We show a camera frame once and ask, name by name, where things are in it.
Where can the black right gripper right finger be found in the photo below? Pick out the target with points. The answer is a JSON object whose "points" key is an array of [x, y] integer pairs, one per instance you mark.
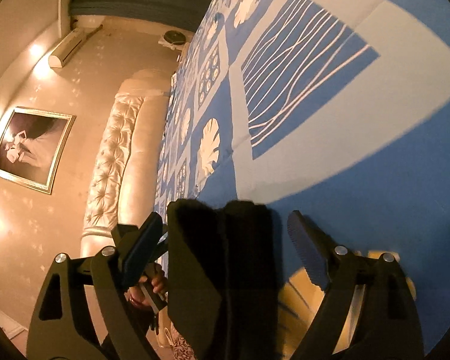
{"points": [[314, 248]]}

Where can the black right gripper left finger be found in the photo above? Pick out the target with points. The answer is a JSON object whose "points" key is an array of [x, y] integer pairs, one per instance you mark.
{"points": [[135, 246]]}

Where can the black pants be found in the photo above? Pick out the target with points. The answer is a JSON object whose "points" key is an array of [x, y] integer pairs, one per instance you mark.
{"points": [[223, 279]]}

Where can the person's left hand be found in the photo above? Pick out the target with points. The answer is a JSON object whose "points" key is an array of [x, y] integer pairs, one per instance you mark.
{"points": [[153, 280]]}

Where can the floral brown bed skirt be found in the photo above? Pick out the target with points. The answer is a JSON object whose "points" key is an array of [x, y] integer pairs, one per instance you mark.
{"points": [[168, 337]]}

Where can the cream tufted headboard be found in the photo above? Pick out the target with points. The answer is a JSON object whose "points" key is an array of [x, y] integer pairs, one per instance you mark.
{"points": [[124, 177]]}

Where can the blue patterned bedspread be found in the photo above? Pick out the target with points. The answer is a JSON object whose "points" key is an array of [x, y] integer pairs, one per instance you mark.
{"points": [[339, 109]]}

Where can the white air conditioner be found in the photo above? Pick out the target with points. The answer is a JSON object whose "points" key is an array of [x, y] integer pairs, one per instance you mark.
{"points": [[69, 45]]}

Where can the framed wall picture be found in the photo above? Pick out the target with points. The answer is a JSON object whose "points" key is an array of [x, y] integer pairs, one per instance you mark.
{"points": [[31, 146]]}

